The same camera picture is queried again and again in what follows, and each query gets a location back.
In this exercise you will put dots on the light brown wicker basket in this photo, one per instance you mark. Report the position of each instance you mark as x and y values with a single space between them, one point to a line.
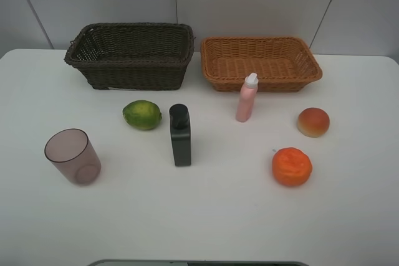
282 64

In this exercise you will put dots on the translucent purple plastic cup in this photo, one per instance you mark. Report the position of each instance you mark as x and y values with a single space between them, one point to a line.
72 153

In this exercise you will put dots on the green lime fruit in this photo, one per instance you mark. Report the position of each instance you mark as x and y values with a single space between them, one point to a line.
142 114

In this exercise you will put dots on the orange tangerine fruit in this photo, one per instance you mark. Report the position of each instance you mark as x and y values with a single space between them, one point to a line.
291 167

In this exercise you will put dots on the dark brown wicker basket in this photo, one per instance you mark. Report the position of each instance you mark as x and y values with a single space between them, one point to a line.
132 56

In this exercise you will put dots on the red yellow peach fruit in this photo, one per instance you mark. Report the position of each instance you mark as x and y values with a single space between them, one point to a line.
313 122

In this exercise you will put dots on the black pump bottle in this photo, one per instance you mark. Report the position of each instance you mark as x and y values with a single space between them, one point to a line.
180 132

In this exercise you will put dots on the pink lotion bottle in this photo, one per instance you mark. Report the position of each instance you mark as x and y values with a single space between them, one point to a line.
247 97

